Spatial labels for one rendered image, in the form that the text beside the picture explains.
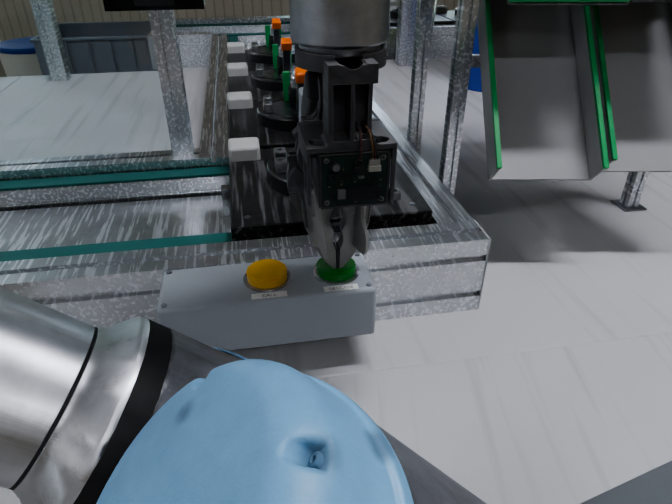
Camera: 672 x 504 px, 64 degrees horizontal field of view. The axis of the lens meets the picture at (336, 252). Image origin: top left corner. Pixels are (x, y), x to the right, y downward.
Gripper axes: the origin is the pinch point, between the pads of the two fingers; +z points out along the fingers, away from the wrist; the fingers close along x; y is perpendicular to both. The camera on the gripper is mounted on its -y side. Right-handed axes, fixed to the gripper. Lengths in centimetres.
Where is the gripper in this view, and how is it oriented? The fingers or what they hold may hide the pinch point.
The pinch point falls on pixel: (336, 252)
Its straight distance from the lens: 53.4
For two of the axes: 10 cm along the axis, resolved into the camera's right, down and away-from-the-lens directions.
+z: 0.0, 8.5, 5.3
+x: 9.9, -0.9, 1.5
